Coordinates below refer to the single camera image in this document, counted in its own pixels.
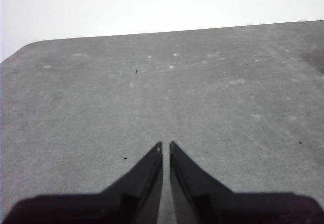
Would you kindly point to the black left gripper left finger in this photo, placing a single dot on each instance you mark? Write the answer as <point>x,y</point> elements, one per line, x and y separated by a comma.
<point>101,208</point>

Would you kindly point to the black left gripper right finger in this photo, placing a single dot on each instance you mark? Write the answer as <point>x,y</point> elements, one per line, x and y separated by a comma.
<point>227,208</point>

